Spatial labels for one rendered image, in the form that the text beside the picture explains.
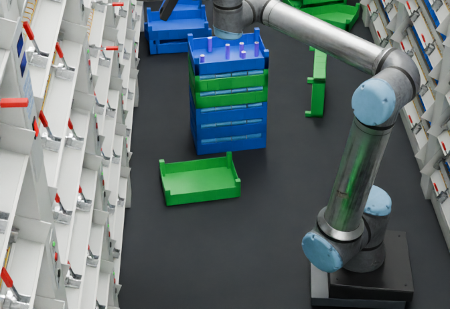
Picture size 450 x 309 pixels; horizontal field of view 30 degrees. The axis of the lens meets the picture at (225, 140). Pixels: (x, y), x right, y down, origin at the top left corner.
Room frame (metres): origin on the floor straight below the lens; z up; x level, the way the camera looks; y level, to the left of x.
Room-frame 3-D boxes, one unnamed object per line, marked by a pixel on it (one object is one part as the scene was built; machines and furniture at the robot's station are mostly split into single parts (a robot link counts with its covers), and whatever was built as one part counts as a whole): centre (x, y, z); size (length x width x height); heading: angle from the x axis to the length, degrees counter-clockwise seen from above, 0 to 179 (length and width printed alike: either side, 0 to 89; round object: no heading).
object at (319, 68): (3.25, -0.42, 0.10); 0.30 x 0.08 x 0.20; 173
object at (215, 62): (2.95, -0.01, 0.44); 0.30 x 0.20 x 0.08; 100
